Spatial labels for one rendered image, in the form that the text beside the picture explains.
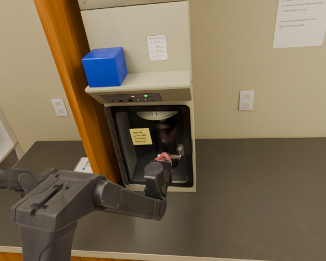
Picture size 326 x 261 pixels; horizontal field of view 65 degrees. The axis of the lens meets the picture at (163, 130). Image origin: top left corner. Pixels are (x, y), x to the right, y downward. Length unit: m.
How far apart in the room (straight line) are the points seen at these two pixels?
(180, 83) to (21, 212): 0.53
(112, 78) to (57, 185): 0.44
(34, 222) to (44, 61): 1.20
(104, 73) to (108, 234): 0.63
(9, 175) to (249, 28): 1.08
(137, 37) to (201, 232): 0.73
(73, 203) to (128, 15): 0.60
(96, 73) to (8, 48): 0.87
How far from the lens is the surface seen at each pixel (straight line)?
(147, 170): 0.78
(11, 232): 1.31
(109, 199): 0.44
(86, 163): 1.39
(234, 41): 1.29
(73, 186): 0.42
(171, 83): 0.77
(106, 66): 0.78
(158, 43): 0.84
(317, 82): 1.47
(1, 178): 0.80
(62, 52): 0.85
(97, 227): 1.15
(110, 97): 0.85
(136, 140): 1.01
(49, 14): 0.83
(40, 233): 0.40
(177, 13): 0.81
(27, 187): 0.82
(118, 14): 0.84
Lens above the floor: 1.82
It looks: 34 degrees down
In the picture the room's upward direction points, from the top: 7 degrees counter-clockwise
